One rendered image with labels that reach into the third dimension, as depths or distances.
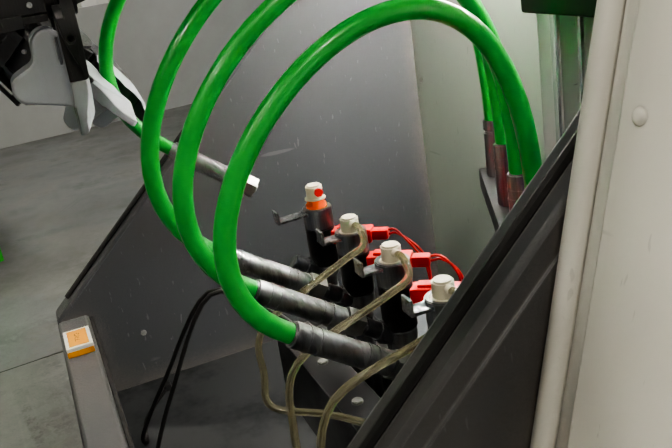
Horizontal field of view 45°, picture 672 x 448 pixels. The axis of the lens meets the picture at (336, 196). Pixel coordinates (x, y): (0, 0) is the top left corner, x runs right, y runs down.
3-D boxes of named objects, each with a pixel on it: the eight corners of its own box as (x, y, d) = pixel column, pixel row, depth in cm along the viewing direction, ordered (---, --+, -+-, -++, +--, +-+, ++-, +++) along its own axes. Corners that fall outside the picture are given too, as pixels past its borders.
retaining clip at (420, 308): (411, 318, 54) (409, 301, 54) (400, 309, 56) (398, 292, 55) (453, 304, 55) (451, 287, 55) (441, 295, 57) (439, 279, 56)
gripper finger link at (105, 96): (110, 158, 81) (51, 98, 83) (144, 114, 80) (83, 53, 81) (91, 159, 78) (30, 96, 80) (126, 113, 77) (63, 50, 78)
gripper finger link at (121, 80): (133, 153, 86) (69, 96, 86) (166, 111, 85) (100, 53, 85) (121, 157, 83) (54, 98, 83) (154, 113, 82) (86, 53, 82)
